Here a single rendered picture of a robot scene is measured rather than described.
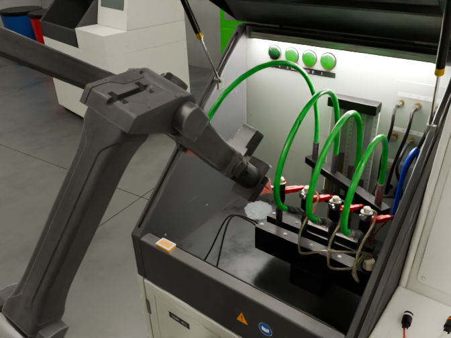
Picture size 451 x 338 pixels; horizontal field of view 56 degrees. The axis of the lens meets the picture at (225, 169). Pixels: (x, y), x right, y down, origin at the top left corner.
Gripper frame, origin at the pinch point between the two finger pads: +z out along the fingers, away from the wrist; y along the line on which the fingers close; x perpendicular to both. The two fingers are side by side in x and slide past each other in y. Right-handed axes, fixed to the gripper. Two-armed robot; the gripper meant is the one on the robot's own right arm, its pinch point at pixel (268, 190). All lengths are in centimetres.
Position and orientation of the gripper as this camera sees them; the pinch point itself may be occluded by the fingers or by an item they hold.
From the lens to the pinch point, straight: 112.4
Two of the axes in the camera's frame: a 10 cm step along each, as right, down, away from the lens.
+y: 5.3, -8.5, 0.1
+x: -6.1, -3.7, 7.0
